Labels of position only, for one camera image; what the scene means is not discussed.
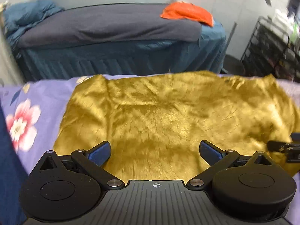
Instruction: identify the golden satin garment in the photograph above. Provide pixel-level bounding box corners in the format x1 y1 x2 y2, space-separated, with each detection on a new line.
54 72 299 182

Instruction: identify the lavender floral bed sheet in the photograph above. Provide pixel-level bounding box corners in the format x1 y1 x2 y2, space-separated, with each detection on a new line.
1 83 299 224

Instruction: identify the navy blue folded garment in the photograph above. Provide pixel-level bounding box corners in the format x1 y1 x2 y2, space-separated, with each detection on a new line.
0 111 27 224

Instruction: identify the teal bed skirt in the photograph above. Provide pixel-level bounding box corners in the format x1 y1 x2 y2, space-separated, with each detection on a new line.
15 22 226 81

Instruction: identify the grey mattress cover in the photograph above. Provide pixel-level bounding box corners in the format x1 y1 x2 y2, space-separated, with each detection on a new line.
17 4 202 48

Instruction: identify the orange cloth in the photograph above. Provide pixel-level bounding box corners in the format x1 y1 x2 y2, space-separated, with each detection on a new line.
160 1 215 27

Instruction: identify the blue duvet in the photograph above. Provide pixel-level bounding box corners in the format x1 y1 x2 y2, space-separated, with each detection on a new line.
3 0 64 49

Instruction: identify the black wire rack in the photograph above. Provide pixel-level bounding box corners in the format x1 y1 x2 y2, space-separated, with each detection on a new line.
241 16 299 83

